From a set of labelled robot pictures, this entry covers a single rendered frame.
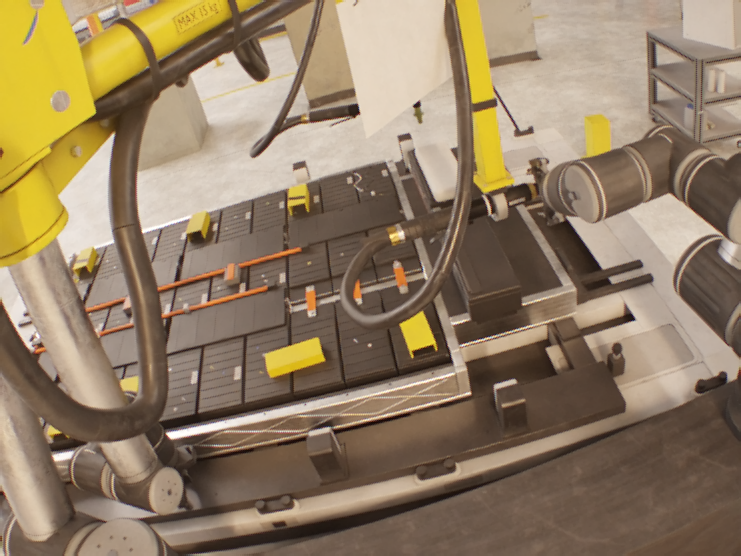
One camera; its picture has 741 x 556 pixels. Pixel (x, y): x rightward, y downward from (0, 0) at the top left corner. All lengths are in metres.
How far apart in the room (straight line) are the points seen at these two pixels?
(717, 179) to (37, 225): 0.93
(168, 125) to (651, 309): 5.08
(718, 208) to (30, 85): 0.93
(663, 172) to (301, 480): 1.15
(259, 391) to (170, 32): 1.22
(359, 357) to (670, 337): 0.92
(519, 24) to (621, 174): 5.35
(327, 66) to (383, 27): 5.12
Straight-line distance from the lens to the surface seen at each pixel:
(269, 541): 2.19
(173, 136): 6.22
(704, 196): 1.03
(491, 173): 1.39
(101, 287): 2.53
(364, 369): 1.66
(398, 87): 1.06
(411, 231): 1.40
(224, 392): 1.77
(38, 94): 0.57
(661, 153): 1.10
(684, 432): 1.59
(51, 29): 0.58
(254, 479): 1.70
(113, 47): 0.64
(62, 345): 1.10
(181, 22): 0.68
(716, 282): 1.52
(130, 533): 1.26
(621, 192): 1.04
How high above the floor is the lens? 2.17
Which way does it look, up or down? 37 degrees down
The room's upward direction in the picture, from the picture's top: 17 degrees counter-clockwise
